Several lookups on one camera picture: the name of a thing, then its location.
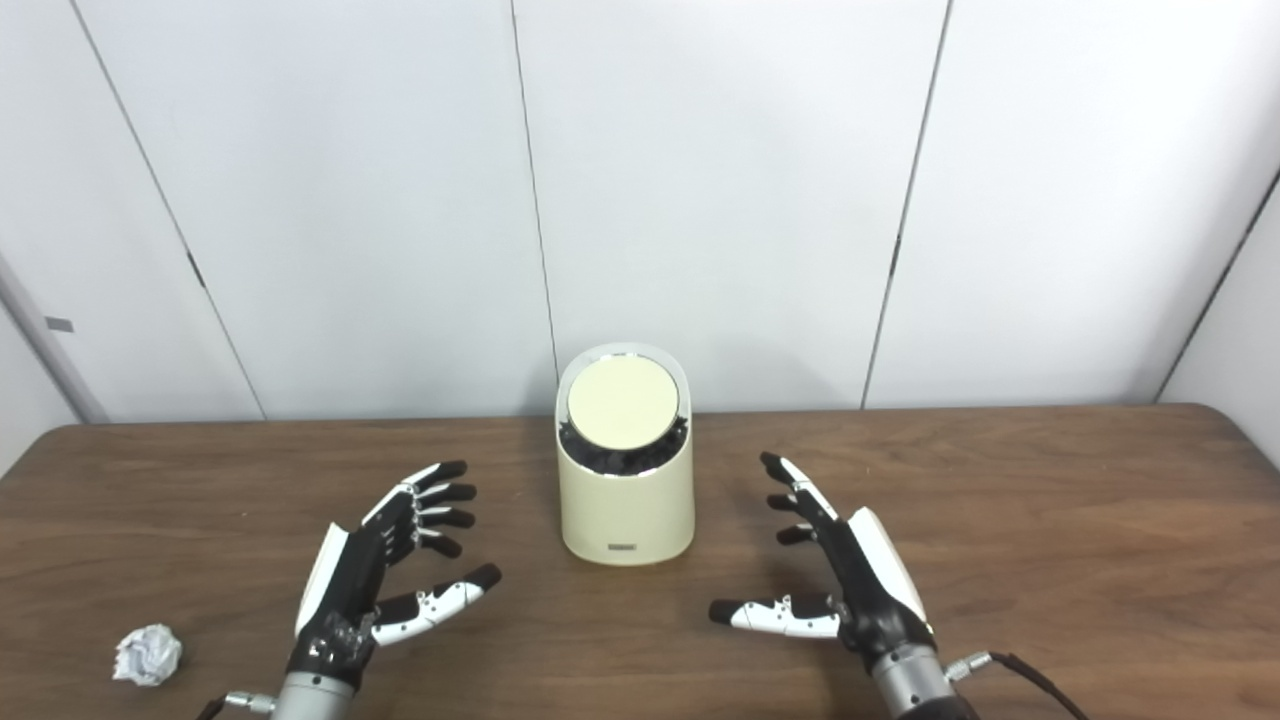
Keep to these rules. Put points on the black wall seam clip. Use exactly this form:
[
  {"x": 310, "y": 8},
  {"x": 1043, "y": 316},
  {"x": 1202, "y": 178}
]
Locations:
[
  {"x": 896, "y": 255},
  {"x": 195, "y": 270}
]

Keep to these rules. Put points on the small grey wall tag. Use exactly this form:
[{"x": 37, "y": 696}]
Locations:
[{"x": 59, "y": 324}]

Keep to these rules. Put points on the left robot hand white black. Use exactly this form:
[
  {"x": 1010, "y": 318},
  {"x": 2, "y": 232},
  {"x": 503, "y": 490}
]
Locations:
[{"x": 345, "y": 585}]

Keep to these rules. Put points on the cream-colored bin body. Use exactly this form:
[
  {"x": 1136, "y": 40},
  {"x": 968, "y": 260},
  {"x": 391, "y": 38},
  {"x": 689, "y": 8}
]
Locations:
[{"x": 625, "y": 510}]

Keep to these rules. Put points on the black bin liner bag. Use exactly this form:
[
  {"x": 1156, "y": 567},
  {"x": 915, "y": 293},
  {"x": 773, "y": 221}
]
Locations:
[{"x": 620, "y": 461}]

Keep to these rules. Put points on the white paper ball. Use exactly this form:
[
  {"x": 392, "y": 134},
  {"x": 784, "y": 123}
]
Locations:
[{"x": 148, "y": 655}]

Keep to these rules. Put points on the grey wall corner post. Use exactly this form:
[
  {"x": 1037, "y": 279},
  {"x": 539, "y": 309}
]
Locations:
[{"x": 45, "y": 340}]

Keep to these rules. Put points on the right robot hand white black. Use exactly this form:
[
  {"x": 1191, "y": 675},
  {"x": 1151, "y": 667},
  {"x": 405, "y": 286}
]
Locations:
[{"x": 870, "y": 580}]

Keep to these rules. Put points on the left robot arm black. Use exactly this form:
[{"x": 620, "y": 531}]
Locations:
[{"x": 315, "y": 698}]

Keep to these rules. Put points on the cream round bin lid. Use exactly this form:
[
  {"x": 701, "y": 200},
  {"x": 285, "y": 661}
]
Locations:
[{"x": 622, "y": 400}]

